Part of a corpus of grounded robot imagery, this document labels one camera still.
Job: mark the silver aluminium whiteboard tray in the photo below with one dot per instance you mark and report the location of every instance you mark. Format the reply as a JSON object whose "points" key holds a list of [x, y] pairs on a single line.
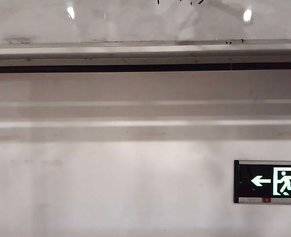
{"points": [[135, 53]]}

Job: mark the white glossy whiteboard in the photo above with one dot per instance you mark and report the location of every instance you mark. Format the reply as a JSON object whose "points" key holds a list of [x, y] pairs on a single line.
{"points": [[145, 21]]}

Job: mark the green emergency exit sign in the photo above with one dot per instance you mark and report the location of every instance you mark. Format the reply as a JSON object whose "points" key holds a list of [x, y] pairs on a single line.
{"points": [[268, 181]]}

